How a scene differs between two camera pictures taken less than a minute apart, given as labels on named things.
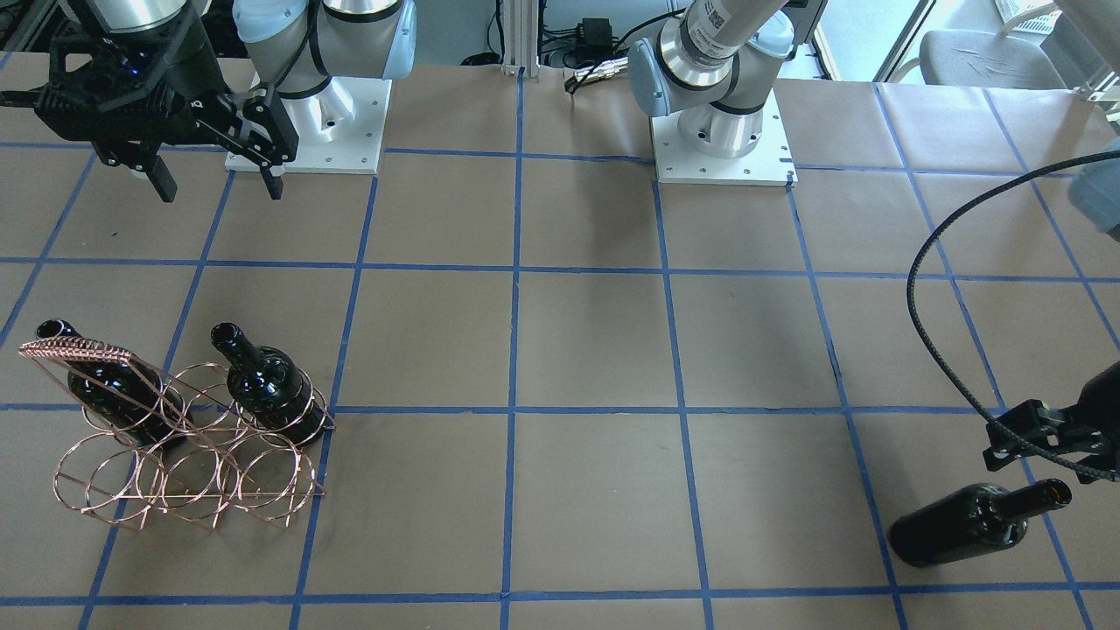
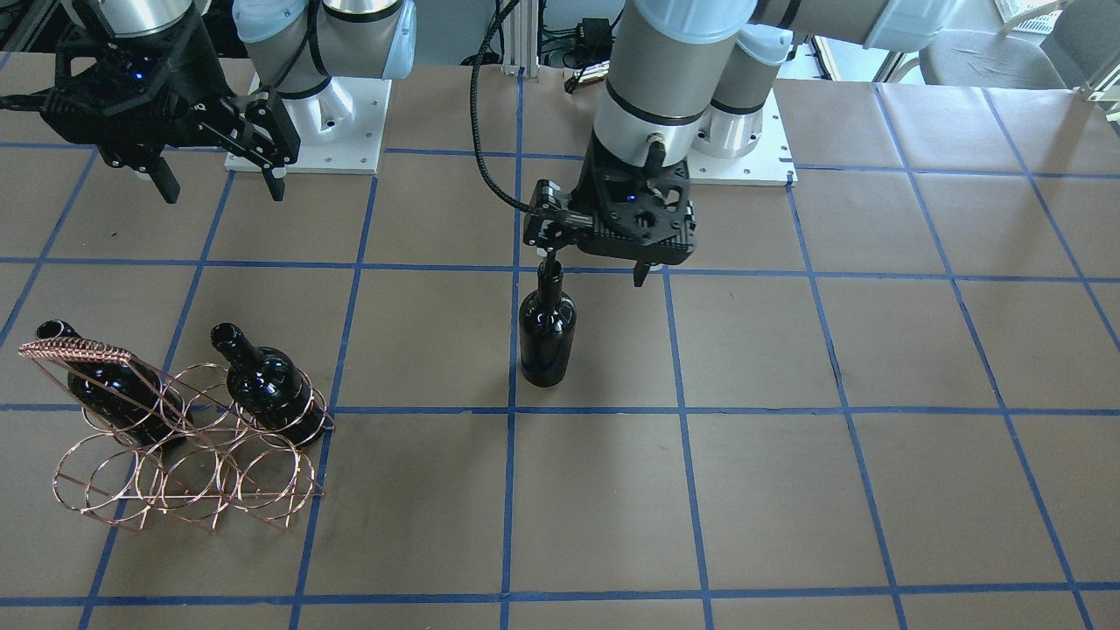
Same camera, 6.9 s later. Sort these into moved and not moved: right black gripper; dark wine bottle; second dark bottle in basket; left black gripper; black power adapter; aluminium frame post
Moved: left black gripper; dark wine bottle
Not moved: second dark bottle in basket; right black gripper; aluminium frame post; black power adapter
